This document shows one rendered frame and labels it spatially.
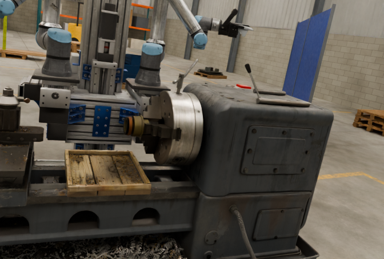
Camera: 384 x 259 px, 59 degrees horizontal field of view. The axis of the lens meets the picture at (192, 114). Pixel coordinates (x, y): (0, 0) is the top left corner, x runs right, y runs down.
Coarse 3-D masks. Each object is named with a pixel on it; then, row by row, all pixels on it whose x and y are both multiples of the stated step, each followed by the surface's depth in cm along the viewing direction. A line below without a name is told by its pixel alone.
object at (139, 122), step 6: (126, 120) 135; (132, 120) 135; (138, 120) 135; (144, 120) 138; (126, 126) 139; (132, 126) 134; (138, 126) 134; (144, 126) 136; (126, 132) 134; (132, 132) 135; (138, 132) 135
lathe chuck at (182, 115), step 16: (160, 96) 146; (176, 96) 136; (176, 112) 130; (192, 112) 133; (176, 128) 128; (192, 128) 131; (160, 144) 142; (176, 144) 130; (192, 144) 132; (160, 160) 140
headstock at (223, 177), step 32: (224, 96) 139; (256, 96) 155; (288, 96) 174; (224, 128) 129; (256, 128) 135; (288, 128) 141; (320, 128) 149; (224, 160) 132; (256, 160) 139; (288, 160) 146; (320, 160) 155; (224, 192) 136; (256, 192) 145
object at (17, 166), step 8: (0, 152) 118; (8, 152) 119; (16, 152) 121; (24, 152) 122; (0, 160) 112; (8, 160) 113; (16, 160) 114; (0, 168) 107; (8, 168) 108; (16, 168) 109; (24, 168) 110; (0, 176) 106; (8, 176) 106; (16, 176) 107
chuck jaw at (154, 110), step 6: (150, 102) 146; (156, 102) 144; (150, 108) 142; (156, 108) 143; (144, 114) 140; (150, 114) 141; (156, 114) 142; (150, 120) 142; (156, 120) 143; (162, 120) 144
